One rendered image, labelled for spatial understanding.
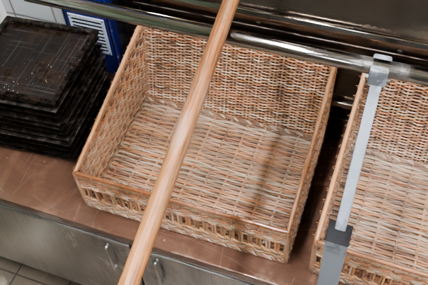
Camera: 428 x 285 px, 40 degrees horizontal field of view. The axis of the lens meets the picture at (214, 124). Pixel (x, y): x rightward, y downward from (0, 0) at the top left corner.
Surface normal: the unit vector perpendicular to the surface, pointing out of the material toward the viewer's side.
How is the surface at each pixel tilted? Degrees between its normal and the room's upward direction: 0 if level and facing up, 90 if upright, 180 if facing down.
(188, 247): 0
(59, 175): 0
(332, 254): 90
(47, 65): 0
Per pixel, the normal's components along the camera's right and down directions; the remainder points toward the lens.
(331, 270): -0.34, 0.74
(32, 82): -0.05, -0.63
